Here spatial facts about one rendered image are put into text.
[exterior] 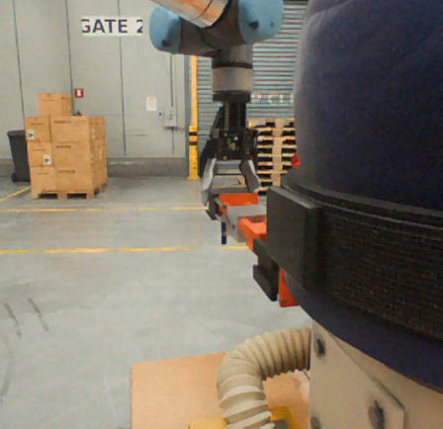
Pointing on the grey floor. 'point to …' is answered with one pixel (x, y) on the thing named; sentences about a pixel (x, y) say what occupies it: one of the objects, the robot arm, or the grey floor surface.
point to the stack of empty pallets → (273, 149)
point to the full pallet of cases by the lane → (65, 149)
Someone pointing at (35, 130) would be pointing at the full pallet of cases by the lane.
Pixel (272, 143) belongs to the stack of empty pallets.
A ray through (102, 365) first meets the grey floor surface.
